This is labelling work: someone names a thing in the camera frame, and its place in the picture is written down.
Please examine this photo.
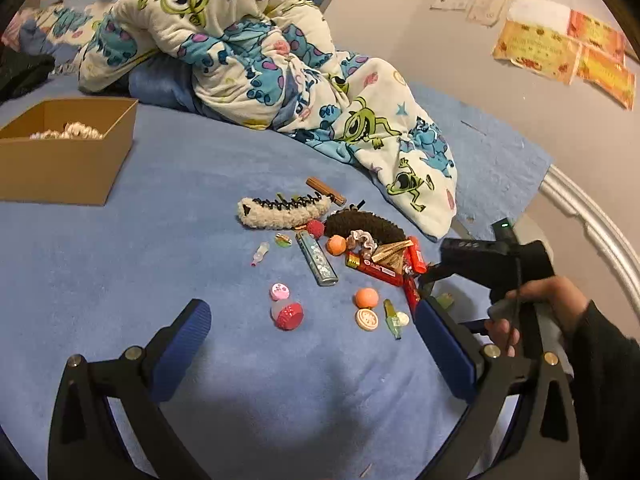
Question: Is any light blue bed mat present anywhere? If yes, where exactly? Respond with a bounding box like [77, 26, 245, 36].
[407, 82, 553, 241]

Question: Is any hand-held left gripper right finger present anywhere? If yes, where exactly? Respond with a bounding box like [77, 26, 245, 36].
[414, 296, 581, 480]

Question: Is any brown triangular snack packet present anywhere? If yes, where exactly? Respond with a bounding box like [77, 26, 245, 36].
[371, 240, 413, 265]

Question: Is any dark cloth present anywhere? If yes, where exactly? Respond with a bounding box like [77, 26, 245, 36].
[0, 52, 56, 103]

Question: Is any white fluffy hair claw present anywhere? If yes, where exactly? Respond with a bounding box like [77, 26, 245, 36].
[236, 192, 333, 232]

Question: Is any brown fluffy hair claw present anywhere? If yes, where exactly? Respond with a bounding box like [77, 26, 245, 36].
[324, 202, 407, 247]

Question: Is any beige paper sheet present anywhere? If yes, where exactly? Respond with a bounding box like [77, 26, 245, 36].
[466, 0, 508, 27]

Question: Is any blue fleece bed sheet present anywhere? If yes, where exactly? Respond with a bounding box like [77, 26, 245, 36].
[0, 75, 531, 480]

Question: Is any brown wooden stick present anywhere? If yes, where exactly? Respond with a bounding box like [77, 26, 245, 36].
[306, 176, 347, 207]

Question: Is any red stick packet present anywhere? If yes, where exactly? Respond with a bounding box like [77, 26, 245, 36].
[402, 275, 423, 318]

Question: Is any brown cardboard box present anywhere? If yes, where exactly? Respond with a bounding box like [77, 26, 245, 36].
[0, 98, 139, 207]

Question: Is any red snack packet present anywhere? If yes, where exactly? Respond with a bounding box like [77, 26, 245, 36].
[346, 251, 406, 288]

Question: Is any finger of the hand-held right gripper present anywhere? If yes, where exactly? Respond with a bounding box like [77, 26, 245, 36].
[417, 261, 453, 291]

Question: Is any orange yellow wall poster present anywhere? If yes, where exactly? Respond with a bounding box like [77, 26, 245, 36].
[577, 47, 636, 110]

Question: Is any monster printed blanket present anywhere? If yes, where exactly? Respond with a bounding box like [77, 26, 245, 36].
[30, 0, 458, 241]

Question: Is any silver blue gum pack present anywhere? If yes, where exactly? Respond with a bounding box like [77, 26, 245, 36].
[295, 231, 339, 287]

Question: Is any person's right forearm dark sleeve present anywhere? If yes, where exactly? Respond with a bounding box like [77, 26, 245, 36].
[567, 300, 640, 480]

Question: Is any person's right hand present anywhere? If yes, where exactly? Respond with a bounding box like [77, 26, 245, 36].
[484, 276, 590, 357]

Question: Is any white fluffy hair accessory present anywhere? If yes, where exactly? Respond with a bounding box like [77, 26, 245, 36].
[29, 120, 106, 141]

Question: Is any pink patterned pillow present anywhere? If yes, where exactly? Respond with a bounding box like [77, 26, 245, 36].
[0, 7, 41, 53]

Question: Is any tiny green bottle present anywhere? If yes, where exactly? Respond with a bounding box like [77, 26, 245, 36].
[383, 299, 411, 341]

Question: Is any red candy wrapper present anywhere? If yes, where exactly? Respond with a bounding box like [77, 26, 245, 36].
[402, 236, 428, 276]

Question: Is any white bed frame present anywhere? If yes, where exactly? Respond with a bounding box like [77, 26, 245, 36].
[540, 162, 640, 306]

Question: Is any blue pillow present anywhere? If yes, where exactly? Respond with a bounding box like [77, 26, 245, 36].
[129, 55, 226, 121]

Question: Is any grey white scrunchie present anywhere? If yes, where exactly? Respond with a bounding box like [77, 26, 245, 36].
[347, 230, 383, 261]

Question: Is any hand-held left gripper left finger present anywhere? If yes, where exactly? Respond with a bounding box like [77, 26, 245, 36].
[47, 299, 213, 480]

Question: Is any red capped small jar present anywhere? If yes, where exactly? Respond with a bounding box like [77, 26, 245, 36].
[270, 301, 304, 332]

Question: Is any orange white round token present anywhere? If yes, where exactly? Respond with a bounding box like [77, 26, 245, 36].
[355, 308, 381, 332]

